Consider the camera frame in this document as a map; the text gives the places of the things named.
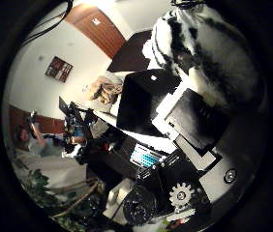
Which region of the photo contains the zebra striped plush toy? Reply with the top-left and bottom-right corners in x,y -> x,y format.
141,4 -> 266,110

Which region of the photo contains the black square container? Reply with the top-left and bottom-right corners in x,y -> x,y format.
115,69 -> 183,138

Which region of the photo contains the teal parts organiser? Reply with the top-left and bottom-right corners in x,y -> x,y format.
130,143 -> 164,168

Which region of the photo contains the beige crumpled cloth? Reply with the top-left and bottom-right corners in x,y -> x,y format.
88,74 -> 125,106

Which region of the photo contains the brown wooden door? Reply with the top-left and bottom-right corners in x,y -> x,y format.
64,3 -> 127,60

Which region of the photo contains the green leafy plant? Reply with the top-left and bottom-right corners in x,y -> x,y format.
15,167 -> 106,232

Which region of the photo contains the black camera tripod rig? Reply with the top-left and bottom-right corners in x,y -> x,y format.
58,96 -> 100,153

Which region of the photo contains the dark framed wall picture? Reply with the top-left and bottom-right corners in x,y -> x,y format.
45,55 -> 74,84

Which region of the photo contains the person holding camera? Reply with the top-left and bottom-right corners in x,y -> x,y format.
13,110 -> 63,159

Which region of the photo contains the black hanging cable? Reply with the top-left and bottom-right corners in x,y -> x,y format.
21,0 -> 76,46

